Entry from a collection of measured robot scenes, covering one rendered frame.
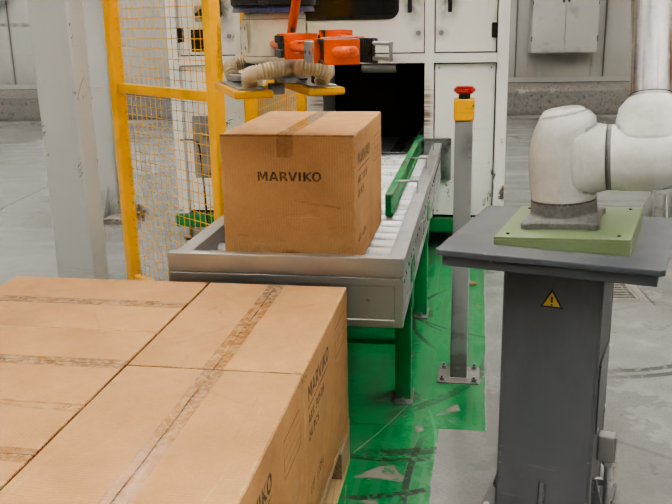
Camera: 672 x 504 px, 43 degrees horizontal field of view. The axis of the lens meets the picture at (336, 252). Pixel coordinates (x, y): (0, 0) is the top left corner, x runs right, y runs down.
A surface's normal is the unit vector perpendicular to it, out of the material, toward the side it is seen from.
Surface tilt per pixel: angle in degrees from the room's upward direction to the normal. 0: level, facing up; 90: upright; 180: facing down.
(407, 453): 0
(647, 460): 0
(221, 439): 0
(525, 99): 90
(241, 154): 90
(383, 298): 90
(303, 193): 90
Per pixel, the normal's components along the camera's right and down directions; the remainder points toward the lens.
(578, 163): -0.30, 0.26
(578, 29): -0.07, 0.27
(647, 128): -0.36, -0.18
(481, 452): -0.02, -0.96
